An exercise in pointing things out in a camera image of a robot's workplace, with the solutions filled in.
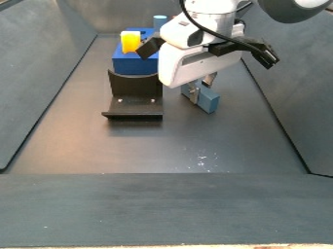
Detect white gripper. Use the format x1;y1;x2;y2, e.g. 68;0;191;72
158;14;243;104

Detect light blue rectangular block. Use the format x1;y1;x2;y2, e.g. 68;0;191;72
181;82;220;114

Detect black curved fixture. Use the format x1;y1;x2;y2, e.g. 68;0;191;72
102;70;165;120

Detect blue shape sorter board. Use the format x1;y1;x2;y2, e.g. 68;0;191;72
113;27;160;75

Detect yellow arch block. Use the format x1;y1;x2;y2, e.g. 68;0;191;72
120;31;141;53

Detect light blue cylinder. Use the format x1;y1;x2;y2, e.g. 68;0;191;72
154;15;168;31

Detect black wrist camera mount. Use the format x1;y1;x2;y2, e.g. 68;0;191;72
136;37;280;69

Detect black cable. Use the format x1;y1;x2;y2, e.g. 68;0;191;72
179;0;279;64

